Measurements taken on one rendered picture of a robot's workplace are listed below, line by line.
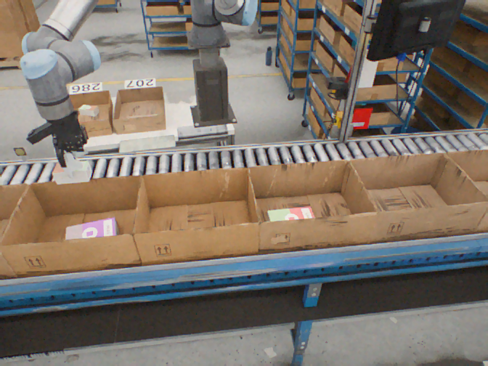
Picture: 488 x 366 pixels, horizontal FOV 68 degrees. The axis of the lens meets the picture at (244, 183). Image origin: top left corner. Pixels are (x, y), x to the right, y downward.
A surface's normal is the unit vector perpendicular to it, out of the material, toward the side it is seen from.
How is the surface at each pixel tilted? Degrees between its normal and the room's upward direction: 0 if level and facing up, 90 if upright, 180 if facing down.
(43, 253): 90
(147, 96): 88
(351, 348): 0
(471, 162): 89
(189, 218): 0
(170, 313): 0
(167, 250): 90
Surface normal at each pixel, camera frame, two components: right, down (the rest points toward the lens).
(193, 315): 0.00, -0.76
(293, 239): 0.11, 0.65
